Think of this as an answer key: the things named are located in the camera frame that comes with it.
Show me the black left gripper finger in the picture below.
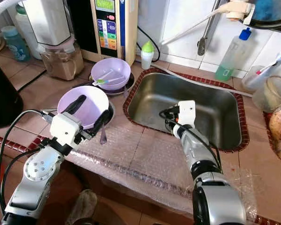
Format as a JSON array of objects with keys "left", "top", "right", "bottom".
[
  {"left": 62, "top": 94, "right": 88, "bottom": 116},
  {"left": 90, "top": 109, "right": 112, "bottom": 138}
]

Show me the green white toothbrush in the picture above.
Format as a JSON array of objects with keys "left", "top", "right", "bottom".
[{"left": 95, "top": 70, "right": 127, "bottom": 86}]

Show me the glass jar with brown powder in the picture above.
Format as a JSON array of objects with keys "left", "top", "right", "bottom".
[{"left": 40, "top": 40, "right": 84, "bottom": 80}]

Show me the stainless steel sink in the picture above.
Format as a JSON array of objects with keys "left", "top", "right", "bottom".
[{"left": 123, "top": 67, "right": 250, "bottom": 153}]

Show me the steel plate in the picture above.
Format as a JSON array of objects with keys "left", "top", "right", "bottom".
[{"left": 73, "top": 75, "right": 135, "bottom": 98}]

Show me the clear bubble wrap sheet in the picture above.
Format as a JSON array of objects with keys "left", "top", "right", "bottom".
[{"left": 66, "top": 127, "right": 260, "bottom": 221}]

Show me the small white bottle green cap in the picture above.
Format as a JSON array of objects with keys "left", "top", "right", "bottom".
[{"left": 140, "top": 41, "right": 155, "bottom": 70}]

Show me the black pot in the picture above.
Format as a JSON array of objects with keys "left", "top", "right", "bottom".
[{"left": 0, "top": 56, "right": 22, "bottom": 131}]

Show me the water ionizer with button panel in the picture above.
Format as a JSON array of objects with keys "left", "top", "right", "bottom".
[{"left": 66, "top": 0, "right": 139, "bottom": 64}]

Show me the soap bottle with blue cap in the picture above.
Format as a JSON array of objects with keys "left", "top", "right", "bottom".
[{"left": 214, "top": 27, "right": 252, "bottom": 82}]

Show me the teal plastic bottle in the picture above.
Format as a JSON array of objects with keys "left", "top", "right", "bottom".
[{"left": 1, "top": 26, "right": 30, "bottom": 62}]

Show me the metal faucet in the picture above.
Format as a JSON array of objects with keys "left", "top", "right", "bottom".
[{"left": 197, "top": 0, "right": 223, "bottom": 56}]

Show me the white blender base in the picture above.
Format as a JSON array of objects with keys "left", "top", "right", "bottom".
[{"left": 22, "top": 0, "right": 72, "bottom": 47}]

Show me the clear plastic container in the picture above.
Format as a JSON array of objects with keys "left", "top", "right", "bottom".
[{"left": 241, "top": 45, "right": 281, "bottom": 92}]

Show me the white plastic jug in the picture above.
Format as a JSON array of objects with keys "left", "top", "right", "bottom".
[{"left": 14, "top": 5, "right": 43, "bottom": 59}]

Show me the clear glass jar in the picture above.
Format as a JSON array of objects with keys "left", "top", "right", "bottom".
[{"left": 252, "top": 75, "right": 281, "bottom": 113}]

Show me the bag of food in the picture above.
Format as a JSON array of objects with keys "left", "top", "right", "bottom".
[{"left": 267, "top": 105, "right": 281, "bottom": 168}]

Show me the beige faucet filter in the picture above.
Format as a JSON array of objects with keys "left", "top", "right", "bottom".
[{"left": 225, "top": 0, "right": 256, "bottom": 25}]

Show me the dark bowl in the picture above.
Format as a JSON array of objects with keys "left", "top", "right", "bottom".
[{"left": 251, "top": 0, "right": 281, "bottom": 30}]

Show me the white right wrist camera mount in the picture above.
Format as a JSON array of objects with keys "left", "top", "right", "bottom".
[{"left": 178, "top": 100, "right": 196, "bottom": 126}]

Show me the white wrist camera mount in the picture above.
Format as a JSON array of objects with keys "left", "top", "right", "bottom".
[
  {"left": 178, "top": 100, "right": 196, "bottom": 126},
  {"left": 49, "top": 112, "right": 84, "bottom": 146}
]

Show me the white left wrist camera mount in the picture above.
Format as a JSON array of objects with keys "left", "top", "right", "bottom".
[{"left": 49, "top": 112, "right": 84, "bottom": 146}]

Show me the black power cable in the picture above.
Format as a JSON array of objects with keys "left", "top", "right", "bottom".
[{"left": 136, "top": 26, "right": 160, "bottom": 61}]

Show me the white water hose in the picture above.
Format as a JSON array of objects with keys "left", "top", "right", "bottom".
[{"left": 161, "top": 5, "right": 230, "bottom": 46}]

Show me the flexible metal hose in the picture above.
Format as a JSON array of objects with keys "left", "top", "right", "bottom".
[{"left": 0, "top": 0, "right": 22, "bottom": 15}]

